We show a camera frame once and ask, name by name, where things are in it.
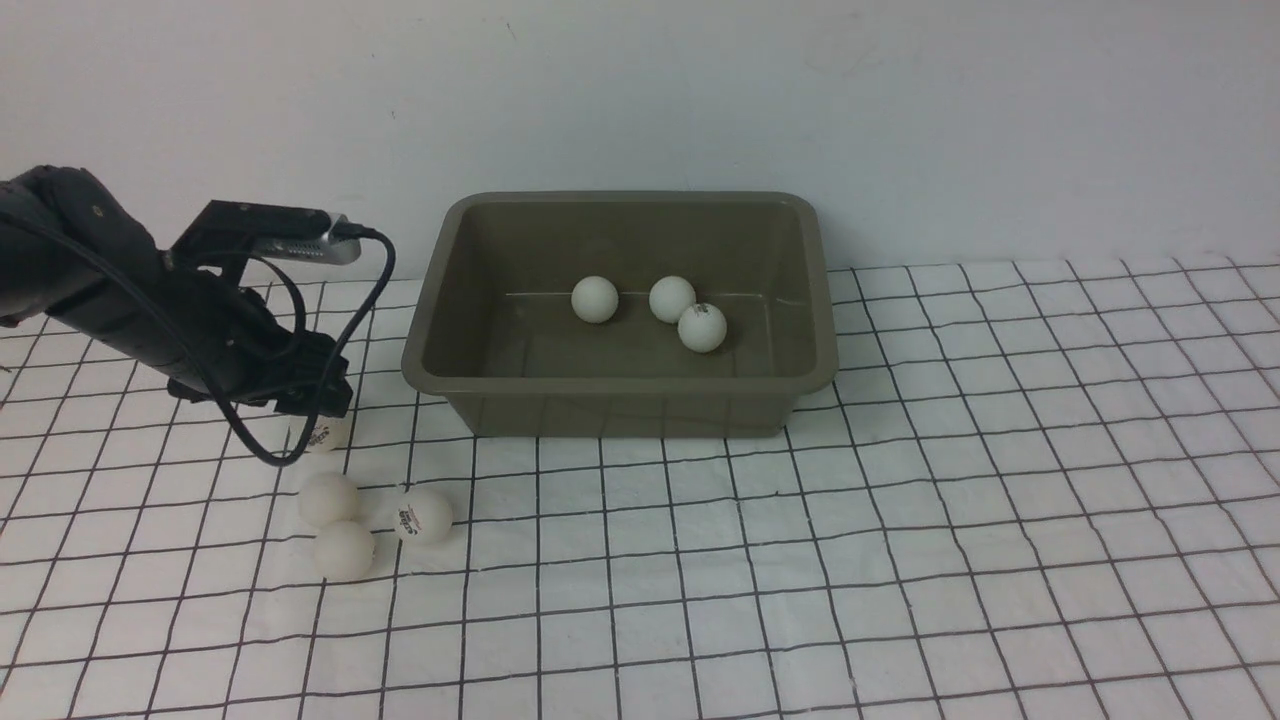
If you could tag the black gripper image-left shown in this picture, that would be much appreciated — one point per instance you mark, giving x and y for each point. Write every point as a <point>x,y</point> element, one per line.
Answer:
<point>241,348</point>

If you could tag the plain white ball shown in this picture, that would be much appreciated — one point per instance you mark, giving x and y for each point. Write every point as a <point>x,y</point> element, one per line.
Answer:
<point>344,551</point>
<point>670,297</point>
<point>594,299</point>
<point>328,497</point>

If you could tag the white ball with red logo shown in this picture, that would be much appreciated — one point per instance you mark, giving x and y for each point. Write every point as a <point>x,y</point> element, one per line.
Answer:
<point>423,516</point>

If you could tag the olive green plastic bin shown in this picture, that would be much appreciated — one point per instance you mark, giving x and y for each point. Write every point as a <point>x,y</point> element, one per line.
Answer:
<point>494,333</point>

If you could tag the white black grid tablecloth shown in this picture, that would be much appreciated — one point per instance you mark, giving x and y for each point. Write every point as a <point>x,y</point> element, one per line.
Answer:
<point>1035,491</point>

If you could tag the black camera cable image-left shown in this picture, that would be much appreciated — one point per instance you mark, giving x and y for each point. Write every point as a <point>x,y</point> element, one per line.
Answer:
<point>330,360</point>

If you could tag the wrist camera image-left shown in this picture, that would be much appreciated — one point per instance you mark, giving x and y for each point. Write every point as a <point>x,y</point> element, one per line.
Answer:
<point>271,231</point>

